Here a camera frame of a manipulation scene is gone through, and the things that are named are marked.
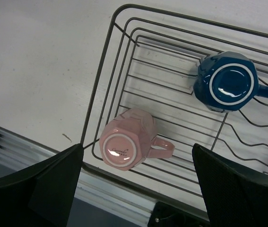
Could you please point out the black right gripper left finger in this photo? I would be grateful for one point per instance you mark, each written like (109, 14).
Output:
(41, 195)

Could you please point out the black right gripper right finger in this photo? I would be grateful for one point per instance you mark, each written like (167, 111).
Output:
(234, 195)

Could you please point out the pink hexagonal mug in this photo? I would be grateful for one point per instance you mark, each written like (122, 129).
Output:
(130, 138)

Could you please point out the blue hexagonal mug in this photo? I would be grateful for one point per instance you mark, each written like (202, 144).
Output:
(227, 81)

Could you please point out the aluminium front rail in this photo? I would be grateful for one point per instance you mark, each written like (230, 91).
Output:
(131, 195)

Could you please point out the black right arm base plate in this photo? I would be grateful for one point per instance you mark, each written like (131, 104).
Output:
(164, 215)

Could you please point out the grey wire dish rack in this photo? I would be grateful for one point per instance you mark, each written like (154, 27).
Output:
(149, 61)

